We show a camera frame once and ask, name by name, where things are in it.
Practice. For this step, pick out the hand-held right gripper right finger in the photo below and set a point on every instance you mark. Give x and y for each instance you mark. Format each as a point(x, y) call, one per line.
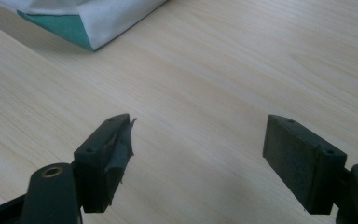
point(295, 161)

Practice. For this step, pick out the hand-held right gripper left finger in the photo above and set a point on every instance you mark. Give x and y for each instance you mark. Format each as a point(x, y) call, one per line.
point(98, 168)

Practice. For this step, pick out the white and green tote bag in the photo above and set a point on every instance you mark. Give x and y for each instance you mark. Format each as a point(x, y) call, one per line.
point(115, 18)

